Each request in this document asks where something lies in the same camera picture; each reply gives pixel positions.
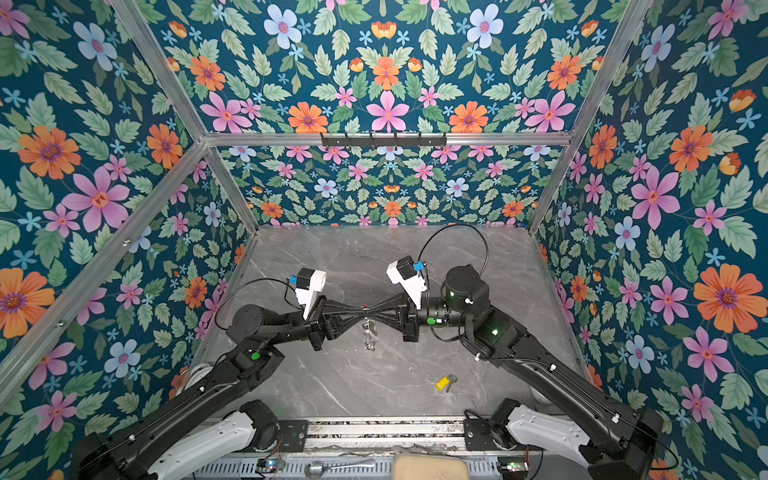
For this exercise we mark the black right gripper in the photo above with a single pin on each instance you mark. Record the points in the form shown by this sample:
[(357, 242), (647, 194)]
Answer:
[(410, 320)]

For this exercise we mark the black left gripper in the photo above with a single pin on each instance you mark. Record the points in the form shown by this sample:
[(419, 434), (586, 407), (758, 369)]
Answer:
[(317, 328)]

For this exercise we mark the large keyring with red grip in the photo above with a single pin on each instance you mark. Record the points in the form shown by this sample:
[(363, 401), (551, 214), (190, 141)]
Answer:
[(368, 326)]

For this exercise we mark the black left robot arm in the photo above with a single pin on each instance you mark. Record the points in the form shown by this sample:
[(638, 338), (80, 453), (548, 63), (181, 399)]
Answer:
[(141, 450)]

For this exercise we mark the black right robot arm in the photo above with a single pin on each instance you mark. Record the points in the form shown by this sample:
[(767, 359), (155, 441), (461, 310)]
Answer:
[(495, 337)]

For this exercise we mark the round white alarm clock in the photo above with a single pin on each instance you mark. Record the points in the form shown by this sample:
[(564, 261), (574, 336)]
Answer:
[(197, 373)]

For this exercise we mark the metal spoon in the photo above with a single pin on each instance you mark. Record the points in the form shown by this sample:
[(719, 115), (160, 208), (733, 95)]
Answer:
[(316, 468)]

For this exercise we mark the beige foam pad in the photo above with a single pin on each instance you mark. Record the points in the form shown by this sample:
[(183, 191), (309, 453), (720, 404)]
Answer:
[(424, 467)]

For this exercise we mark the aluminium horizontal back bar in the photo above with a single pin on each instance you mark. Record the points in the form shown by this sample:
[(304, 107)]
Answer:
[(290, 140)]

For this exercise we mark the aluminium left diagonal bar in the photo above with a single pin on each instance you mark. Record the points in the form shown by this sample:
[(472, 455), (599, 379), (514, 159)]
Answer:
[(22, 360)]

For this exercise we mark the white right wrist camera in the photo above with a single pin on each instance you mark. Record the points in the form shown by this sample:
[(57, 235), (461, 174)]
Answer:
[(407, 274)]

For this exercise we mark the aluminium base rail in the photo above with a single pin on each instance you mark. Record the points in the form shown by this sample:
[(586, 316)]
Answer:
[(384, 432)]

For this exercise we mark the black hook rail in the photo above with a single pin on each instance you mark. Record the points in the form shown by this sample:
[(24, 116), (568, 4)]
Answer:
[(371, 140)]

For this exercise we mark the aluminium frame post back left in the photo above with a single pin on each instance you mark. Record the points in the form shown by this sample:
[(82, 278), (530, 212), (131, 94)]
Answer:
[(138, 28)]

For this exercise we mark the aluminium frame post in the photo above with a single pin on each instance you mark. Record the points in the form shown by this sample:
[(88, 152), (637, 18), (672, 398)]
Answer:
[(629, 25), (138, 28)]

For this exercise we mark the aluminium frame post back right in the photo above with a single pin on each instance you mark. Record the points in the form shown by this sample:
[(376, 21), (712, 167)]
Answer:
[(629, 25)]

